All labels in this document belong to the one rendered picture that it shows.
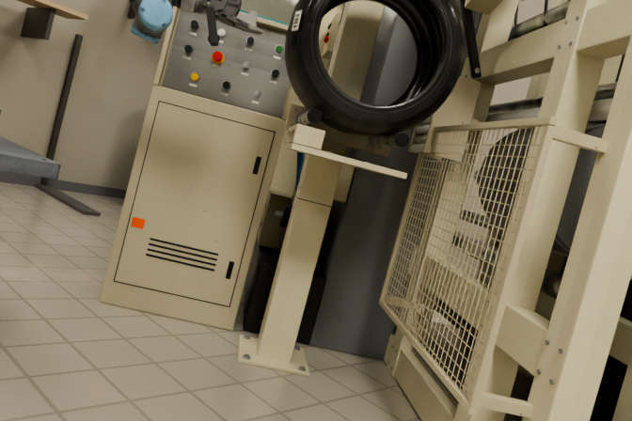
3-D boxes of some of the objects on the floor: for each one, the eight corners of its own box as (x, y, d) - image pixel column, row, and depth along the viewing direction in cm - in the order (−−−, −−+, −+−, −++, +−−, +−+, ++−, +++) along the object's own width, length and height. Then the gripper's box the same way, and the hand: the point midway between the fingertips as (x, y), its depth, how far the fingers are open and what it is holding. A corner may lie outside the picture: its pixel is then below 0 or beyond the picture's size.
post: (254, 346, 223) (419, -285, 213) (287, 352, 224) (452, -273, 215) (255, 358, 210) (431, -313, 200) (290, 366, 211) (466, -299, 202)
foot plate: (239, 336, 229) (240, 331, 228) (302, 350, 232) (304, 345, 232) (237, 362, 202) (239, 355, 202) (309, 377, 205) (310, 371, 205)
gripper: (205, -19, 168) (271, 9, 171) (207, -11, 177) (270, 16, 180) (195, 7, 168) (260, 36, 171) (197, 15, 177) (260, 41, 180)
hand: (259, 33), depth 176 cm, fingers closed
